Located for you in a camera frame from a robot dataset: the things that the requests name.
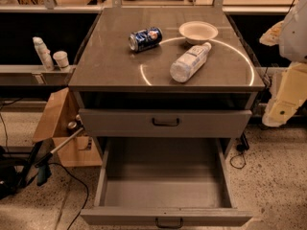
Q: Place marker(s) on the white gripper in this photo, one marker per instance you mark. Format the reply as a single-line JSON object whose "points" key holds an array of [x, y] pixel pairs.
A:
{"points": [[295, 37]]}

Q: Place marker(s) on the clear plastic water bottle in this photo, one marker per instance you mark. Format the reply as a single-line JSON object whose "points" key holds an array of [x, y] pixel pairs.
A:
{"points": [[190, 62]]}

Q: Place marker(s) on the grey drawer cabinet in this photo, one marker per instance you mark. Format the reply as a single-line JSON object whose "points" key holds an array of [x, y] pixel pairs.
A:
{"points": [[110, 75]]}

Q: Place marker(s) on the open grey middle drawer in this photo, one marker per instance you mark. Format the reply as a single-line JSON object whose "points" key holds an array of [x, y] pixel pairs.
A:
{"points": [[167, 183]]}

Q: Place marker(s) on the closed grey upper drawer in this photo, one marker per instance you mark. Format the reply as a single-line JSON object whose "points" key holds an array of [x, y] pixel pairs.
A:
{"points": [[165, 123]]}

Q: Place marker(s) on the white spray bottle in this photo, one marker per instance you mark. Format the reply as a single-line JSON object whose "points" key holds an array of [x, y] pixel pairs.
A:
{"points": [[43, 54]]}

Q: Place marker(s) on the white paper bowl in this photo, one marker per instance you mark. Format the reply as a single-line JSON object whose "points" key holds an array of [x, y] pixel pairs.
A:
{"points": [[198, 32]]}

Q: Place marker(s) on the blue soda can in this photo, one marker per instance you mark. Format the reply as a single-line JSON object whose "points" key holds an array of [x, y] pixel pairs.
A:
{"points": [[145, 39]]}

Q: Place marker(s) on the brown cardboard box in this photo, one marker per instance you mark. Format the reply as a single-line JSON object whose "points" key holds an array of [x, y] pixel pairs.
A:
{"points": [[60, 110]]}

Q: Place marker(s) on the grey side shelf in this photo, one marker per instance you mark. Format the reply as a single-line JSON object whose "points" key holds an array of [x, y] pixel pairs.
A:
{"points": [[28, 75]]}

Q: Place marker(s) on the black equipment on floor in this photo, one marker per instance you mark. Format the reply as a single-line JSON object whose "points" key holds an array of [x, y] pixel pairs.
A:
{"points": [[14, 172]]}

